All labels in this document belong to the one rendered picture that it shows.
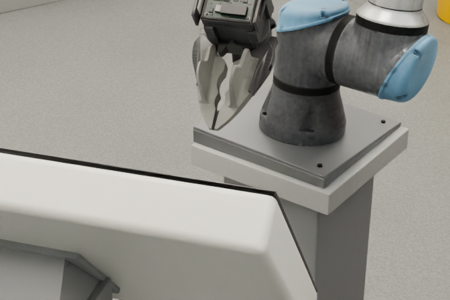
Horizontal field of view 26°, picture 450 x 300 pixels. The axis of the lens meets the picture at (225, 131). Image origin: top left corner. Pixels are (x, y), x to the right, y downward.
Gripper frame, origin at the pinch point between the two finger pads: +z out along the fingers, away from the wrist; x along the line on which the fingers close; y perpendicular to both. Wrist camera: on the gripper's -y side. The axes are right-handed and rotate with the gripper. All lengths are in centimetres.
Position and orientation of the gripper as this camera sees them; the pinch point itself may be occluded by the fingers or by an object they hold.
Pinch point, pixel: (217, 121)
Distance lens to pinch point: 104.6
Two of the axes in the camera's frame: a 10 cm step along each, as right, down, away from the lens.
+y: -1.8, -3.9, -9.0
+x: 9.6, 1.4, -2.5
